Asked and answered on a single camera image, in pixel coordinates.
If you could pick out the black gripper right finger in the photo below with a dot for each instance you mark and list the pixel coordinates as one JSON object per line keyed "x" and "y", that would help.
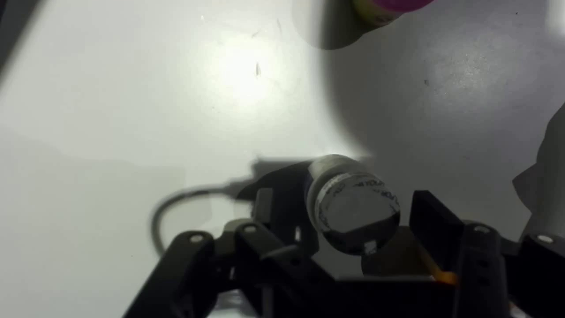
{"x": 438, "y": 232}

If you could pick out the small grey-capped bottle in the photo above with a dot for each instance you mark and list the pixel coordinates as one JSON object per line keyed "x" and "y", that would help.
{"x": 354, "y": 204}

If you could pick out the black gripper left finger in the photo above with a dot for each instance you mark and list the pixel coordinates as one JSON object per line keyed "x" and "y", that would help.
{"x": 265, "y": 213}

